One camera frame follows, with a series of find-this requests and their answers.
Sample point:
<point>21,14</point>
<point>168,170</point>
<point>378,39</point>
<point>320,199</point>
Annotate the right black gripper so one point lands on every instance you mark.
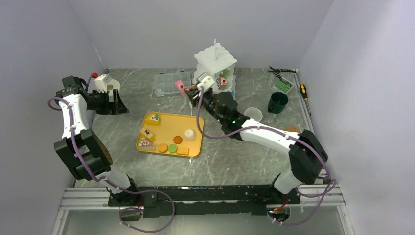
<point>193,96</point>

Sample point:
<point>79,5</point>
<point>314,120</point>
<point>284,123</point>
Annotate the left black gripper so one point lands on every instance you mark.
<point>116,107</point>

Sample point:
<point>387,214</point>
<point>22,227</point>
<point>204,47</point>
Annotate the grey cake with strawberry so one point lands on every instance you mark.
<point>221,83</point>

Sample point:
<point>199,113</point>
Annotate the green roll cake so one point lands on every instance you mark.
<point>224,73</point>

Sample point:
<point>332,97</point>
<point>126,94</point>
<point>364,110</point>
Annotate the pink handled tongs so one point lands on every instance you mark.
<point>191,92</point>

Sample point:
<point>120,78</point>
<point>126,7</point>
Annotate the white three-tier dessert stand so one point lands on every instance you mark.
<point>212,60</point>

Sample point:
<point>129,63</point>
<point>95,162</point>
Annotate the pink cake with cherry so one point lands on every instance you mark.
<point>180,86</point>

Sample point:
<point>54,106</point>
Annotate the cream triangle cake slice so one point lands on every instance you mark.
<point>153,120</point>

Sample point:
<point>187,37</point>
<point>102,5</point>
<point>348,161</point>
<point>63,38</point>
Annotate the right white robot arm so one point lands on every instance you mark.
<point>305,153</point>

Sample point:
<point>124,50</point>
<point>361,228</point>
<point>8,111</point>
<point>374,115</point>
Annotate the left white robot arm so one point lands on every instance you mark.
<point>80,149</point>

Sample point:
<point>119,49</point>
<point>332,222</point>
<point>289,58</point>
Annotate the white tape roll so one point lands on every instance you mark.
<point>112,85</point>

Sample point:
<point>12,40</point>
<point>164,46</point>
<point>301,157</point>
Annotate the white blue mug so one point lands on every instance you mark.
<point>254,113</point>

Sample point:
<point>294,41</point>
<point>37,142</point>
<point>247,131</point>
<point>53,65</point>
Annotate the white round cupcake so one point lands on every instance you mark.
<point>190,135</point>

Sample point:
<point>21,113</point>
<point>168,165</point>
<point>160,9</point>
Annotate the dark green mug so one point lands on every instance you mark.
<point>277,102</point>

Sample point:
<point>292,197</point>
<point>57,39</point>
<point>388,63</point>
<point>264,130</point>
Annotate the orange round cookie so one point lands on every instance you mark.
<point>177,139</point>

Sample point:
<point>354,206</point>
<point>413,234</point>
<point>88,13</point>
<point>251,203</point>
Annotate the yellow serving tray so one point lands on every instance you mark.
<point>172,125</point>

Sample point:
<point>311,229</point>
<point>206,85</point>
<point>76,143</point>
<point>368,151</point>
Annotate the yellow cake piece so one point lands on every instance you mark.
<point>147,134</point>

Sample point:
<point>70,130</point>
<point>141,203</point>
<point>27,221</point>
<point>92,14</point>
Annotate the yellow square biscuit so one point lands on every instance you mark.
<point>182,151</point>

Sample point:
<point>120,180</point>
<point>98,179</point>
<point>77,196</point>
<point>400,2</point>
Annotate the white triangle cake slice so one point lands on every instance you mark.
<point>145,144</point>

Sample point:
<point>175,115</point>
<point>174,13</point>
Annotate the clear plastic compartment box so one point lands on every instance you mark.
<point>164,83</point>

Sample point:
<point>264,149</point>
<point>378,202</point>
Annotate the green white packet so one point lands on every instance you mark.
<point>283,85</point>

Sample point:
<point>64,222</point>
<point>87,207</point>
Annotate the green round macaron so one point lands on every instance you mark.
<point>172,149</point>

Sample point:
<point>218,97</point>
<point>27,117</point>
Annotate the black pliers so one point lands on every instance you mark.
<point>279,71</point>

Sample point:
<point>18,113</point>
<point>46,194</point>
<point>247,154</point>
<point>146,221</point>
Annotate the tan waffle round cookie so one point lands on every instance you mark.
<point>162,147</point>

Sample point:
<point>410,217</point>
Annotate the yellow black screwdriver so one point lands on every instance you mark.
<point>304,95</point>

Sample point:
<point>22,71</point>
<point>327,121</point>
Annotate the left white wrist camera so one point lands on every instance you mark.
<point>102,83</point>

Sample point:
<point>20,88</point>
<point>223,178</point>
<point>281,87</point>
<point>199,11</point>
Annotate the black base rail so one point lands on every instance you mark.
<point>204,200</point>

